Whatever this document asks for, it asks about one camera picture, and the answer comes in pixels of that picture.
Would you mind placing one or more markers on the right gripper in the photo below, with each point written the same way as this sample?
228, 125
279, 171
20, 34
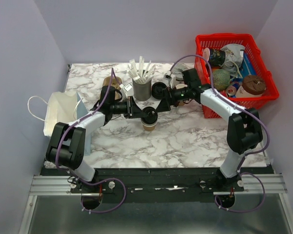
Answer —
164, 105

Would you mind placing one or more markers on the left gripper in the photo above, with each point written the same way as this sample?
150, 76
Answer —
133, 110

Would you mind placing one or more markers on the black coffee cup lid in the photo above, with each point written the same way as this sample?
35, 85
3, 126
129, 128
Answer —
151, 115

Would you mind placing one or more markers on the brown paper coffee cup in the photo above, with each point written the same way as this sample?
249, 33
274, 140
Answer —
149, 127

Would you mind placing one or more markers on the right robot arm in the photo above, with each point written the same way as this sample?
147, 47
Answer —
244, 130

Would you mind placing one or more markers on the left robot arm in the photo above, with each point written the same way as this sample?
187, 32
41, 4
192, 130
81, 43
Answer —
67, 144

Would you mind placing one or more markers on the stack of paper cups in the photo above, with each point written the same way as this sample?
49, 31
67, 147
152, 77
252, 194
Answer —
179, 86

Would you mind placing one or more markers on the stack of black lids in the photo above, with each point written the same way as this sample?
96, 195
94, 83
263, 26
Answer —
157, 90

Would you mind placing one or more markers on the grey wrapped paper roll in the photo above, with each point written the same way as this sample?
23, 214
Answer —
177, 71

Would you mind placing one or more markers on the green netted melon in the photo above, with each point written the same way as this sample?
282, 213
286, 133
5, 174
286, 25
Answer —
221, 79

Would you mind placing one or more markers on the red bull can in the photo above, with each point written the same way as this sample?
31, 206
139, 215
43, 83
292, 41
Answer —
232, 89

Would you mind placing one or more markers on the black instant noodle cup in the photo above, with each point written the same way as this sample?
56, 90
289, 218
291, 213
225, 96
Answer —
214, 57

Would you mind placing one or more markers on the grey foil snack bag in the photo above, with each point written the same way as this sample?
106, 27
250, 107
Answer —
234, 58

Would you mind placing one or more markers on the brown lidded dessert cup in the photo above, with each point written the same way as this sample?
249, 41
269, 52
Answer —
252, 86

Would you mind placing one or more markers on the blue box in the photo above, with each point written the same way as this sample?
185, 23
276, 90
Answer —
246, 67

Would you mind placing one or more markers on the red plastic basket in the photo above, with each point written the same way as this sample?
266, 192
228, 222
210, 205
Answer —
218, 40

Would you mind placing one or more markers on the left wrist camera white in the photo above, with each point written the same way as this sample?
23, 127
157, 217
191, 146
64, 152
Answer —
127, 90

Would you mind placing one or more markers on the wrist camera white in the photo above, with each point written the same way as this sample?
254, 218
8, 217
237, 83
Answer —
170, 78
127, 90

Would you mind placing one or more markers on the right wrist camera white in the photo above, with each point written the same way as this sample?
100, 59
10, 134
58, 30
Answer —
170, 78

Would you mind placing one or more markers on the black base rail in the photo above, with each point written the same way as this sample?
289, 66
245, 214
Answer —
157, 185

